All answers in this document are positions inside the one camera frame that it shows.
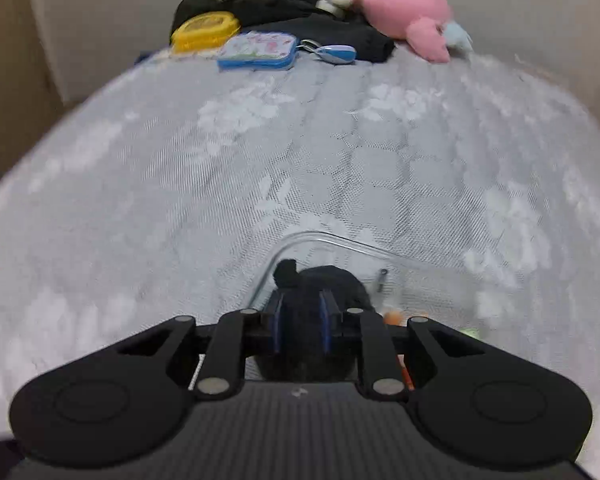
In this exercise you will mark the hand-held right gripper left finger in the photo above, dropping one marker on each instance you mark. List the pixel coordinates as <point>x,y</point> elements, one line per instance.
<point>276,320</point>

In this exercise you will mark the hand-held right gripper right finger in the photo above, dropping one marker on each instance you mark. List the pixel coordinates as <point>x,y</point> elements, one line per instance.
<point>325,320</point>

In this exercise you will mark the black plush toy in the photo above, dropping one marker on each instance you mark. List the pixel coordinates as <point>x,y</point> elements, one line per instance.
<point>302,310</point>

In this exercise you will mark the red hooded doll toy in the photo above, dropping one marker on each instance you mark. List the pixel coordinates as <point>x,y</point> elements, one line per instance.
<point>394,318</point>

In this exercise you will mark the clear glass divided container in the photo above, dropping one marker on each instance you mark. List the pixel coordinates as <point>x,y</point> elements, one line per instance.
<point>330,242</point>

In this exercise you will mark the green paper tag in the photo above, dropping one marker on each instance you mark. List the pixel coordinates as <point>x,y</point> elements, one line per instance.
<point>470,333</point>

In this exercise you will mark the grey quilted mattress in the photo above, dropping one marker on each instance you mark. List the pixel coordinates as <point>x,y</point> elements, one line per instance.
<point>180,185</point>

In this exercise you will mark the blue floral pouch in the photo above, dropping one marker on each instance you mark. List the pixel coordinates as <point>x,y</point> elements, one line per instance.
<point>257,51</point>

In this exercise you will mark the black cloth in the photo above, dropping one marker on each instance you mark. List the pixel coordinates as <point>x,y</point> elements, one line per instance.
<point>350,35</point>

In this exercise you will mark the small yellow container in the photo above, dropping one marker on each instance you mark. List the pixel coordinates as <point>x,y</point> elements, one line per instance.
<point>202,32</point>

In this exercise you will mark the pink plush toy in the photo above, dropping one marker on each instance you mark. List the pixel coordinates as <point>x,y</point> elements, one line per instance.
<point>400,0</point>

